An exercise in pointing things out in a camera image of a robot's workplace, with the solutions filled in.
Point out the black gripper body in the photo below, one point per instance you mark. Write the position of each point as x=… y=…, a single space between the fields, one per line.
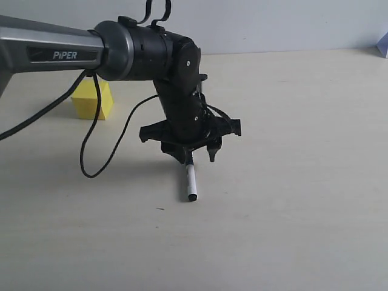
x=191 y=134

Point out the yellow foam cube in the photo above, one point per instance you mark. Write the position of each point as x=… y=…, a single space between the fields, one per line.
x=84 y=98

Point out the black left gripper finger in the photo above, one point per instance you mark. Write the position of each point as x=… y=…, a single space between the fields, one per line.
x=180 y=153

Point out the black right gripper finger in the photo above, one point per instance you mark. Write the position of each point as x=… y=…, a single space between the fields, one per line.
x=213 y=146

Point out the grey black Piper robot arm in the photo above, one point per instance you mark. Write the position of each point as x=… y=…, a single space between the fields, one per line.
x=123 y=51

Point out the blue white box corner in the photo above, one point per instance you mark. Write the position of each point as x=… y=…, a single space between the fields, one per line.
x=382 y=46

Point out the black and white whiteboard marker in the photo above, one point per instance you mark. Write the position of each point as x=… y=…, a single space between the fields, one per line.
x=192 y=192

